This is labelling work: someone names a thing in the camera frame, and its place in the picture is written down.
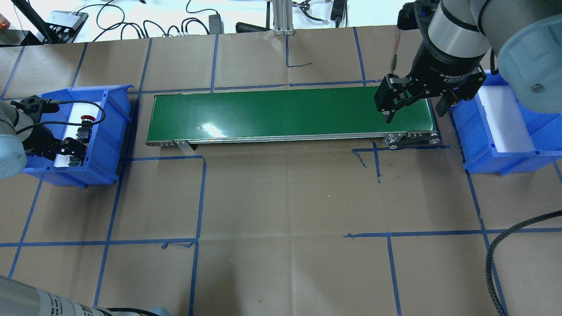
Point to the yellow mushroom push button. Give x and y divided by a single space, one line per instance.
77 158

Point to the white foam pad source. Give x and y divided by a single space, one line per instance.
77 110

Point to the blue bin with buttons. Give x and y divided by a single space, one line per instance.
103 152

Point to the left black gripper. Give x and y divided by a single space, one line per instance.
40 143

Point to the red mushroom push button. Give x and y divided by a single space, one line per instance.
84 132

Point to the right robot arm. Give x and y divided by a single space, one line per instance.
522 36

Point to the white foam pad destination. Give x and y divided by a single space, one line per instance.
507 127

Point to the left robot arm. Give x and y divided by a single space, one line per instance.
13 158

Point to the black power adapter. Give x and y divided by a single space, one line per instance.
215 24

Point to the aluminium frame post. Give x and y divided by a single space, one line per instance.
282 17

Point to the green conveyor belt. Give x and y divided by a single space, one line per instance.
185 120

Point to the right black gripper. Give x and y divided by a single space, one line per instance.
439 69

